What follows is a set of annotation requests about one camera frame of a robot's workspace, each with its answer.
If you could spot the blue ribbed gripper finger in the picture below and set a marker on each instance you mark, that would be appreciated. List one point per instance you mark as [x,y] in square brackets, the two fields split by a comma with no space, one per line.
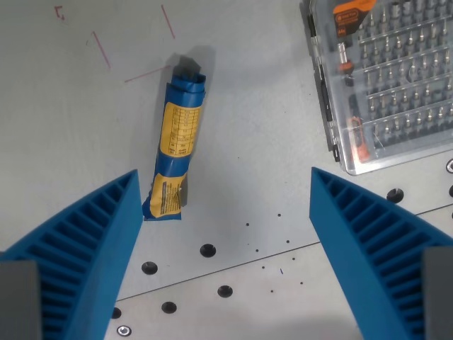
[81,248]
[364,230]

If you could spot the rolled blue bag yellow label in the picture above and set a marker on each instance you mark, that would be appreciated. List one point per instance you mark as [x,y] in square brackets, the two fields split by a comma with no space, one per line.
[177,141]

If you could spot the clear screwdriver bit set case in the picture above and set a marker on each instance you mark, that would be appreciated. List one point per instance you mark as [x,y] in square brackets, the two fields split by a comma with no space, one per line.
[385,81]

